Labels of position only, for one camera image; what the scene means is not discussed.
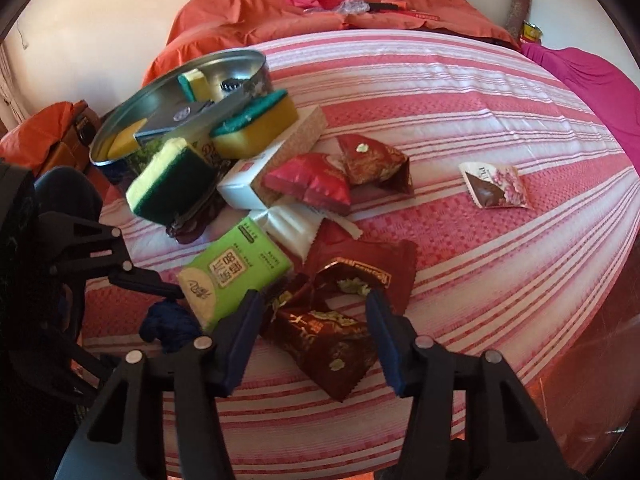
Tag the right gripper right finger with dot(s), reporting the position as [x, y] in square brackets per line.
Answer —
[471, 417]

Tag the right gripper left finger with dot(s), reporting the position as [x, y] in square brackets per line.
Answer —
[235, 339]

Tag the dark grey logo box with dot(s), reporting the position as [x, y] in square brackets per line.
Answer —
[185, 117]

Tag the round metal tin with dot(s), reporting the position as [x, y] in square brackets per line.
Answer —
[235, 77]

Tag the dark red gold snack packet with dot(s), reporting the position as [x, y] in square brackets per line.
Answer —
[333, 349]

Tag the white rectangular box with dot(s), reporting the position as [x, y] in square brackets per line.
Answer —
[242, 187]

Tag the green tissue pack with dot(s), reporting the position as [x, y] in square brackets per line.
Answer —
[216, 280]

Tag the large red snack packet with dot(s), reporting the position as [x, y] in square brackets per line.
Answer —
[395, 259]

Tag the pink floral brown sachet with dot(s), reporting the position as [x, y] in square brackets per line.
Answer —
[494, 186]

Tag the green topped yellow sponge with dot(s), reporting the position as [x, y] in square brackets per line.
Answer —
[249, 132]

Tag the white wet wipe packet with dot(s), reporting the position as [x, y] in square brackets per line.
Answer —
[295, 225]

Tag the bright red snack packet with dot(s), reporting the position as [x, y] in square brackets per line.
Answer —
[315, 179]

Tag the red snack packet white flower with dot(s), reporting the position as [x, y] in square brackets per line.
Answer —
[368, 161]

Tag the small yellow sponge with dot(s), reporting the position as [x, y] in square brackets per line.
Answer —
[196, 87]

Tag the orange brown bag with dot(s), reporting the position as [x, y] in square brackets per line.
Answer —
[58, 136]

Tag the red white striped tablecloth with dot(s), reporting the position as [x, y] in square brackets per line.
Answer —
[524, 281]

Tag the magenta covered chair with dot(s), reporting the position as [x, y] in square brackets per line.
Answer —
[610, 94]

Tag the clear plastic wrap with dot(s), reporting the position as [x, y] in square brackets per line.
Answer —
[352, 7]

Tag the black remote on sofa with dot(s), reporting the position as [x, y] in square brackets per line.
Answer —
[382, 6]

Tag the yellow tin can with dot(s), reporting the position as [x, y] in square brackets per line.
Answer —
[530, 33]

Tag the orange covered sofa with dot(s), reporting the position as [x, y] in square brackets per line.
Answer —
[206, 26]

